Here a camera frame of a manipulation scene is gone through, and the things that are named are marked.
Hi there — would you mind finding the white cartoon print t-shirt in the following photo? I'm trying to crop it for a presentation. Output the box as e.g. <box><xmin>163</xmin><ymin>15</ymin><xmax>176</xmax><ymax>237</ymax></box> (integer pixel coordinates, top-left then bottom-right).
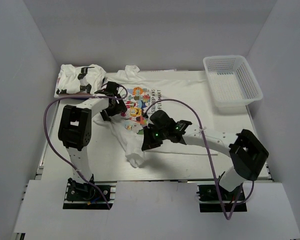
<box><xmin>93</xmin><ymin>65</ymin><xmax>214</xmax><ymax>168</ymax></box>

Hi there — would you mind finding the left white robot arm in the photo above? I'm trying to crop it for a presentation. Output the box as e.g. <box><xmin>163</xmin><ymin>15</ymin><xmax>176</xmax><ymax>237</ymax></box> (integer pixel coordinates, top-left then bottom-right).
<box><xmin>58</xmin><ymin>81</ymin><xmax>127</xmax><ymax>200</ymax></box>

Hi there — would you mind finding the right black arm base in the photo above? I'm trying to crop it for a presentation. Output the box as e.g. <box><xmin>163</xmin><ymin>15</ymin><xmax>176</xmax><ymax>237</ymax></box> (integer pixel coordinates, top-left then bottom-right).
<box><xmin>195</xmin><ymin>183</ymin><xmax>248</xmax><ymax>213</ymax></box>

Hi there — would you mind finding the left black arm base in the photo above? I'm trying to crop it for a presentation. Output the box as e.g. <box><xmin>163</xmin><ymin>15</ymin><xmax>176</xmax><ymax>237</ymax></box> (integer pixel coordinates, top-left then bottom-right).
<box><xmin>62</xmin><ymin>178</ymin><xmax>116</xmax><ymax>210</ymax></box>

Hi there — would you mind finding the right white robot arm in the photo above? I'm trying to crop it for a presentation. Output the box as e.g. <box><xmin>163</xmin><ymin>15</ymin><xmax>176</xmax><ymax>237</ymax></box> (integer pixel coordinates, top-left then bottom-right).
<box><xmin>141</xmin><ymin>110</ymin><xmax>269</xmax><ymax>200</ymax></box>

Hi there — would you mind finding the purple cable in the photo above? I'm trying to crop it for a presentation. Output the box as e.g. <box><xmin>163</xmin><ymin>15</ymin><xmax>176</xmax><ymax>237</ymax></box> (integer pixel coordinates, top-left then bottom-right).
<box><xmin>145</xmin><ymin>98</ymin><xmax>255</xmax><ymax>221</ymax></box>
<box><xmin>44</xmin><ymin>83</ymin><xmax>129</xmax><ymax>209</ymax></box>

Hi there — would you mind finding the white plastic mesh basket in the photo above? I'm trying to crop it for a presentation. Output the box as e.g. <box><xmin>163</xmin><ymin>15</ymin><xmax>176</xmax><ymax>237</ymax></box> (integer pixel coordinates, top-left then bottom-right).
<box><xmin>202</xmin><ymin>55</ymin><xmax>263</xmax><ymax>113</ymax></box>

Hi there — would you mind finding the white black print t-shirt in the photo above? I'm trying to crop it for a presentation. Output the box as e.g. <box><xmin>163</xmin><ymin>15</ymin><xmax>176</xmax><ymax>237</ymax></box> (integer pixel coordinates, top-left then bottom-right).
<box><xmin>55</xmin><ymin>64</ymin><xmax>106</xmax><ymax>96</ymax></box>

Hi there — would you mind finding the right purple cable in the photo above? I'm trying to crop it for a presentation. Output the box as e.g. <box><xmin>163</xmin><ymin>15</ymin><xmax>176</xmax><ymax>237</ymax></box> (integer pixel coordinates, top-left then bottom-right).
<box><xmin>145</xmin><ymin>98</ymin><xmax>255</xmax><ymax>221</ymax></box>

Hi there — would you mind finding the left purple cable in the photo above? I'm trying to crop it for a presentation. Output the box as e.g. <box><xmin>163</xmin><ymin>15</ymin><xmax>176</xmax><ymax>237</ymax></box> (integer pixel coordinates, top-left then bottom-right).
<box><xmin>44</xmin><ymin>83</ymin><xmax>129</xmax><ymax>209</ymax></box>

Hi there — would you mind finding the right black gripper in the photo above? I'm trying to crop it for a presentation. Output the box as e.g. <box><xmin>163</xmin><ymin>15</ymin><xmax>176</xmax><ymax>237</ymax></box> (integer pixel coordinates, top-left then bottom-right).
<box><xmin>142</xmin><ymin>125</ymin><xmax>168</xmax><ymax>151</ymax></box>

